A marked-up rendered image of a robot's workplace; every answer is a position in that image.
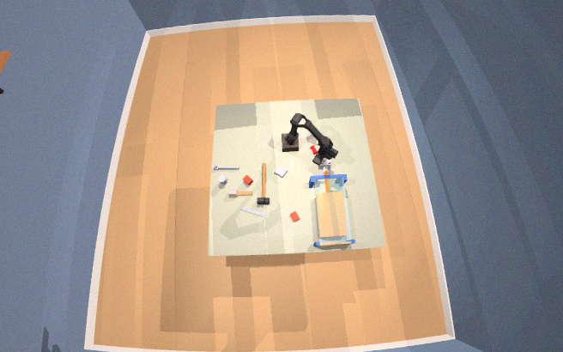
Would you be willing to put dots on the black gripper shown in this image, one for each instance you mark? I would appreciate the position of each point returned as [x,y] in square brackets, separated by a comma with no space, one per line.
[318,158]

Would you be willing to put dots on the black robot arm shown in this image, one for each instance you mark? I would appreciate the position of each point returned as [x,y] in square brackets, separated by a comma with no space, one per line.
[323,141]

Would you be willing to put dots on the black mallet with wooden handle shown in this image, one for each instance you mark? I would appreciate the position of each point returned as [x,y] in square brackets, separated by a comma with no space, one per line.
[263,199]

